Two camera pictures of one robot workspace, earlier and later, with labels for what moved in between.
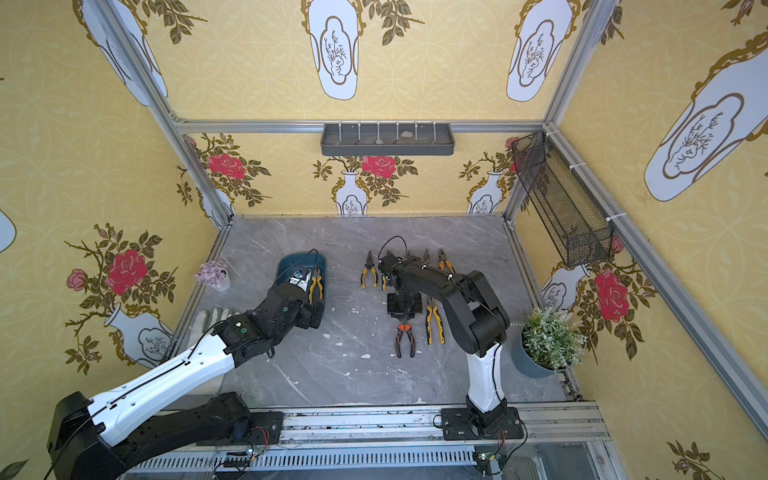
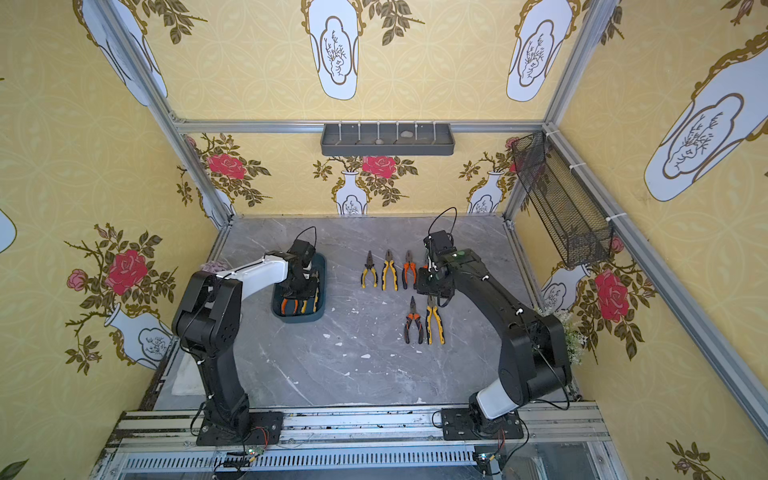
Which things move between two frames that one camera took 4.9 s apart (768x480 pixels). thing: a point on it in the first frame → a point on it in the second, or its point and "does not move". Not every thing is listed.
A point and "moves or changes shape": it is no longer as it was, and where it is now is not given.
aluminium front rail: [532, 441] does not move
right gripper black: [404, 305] → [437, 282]
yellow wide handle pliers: [432, 308] does not move
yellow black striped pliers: [369, 266] does not move
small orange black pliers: [408, 329] moves or changes shape
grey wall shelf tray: [387, 139] does not move
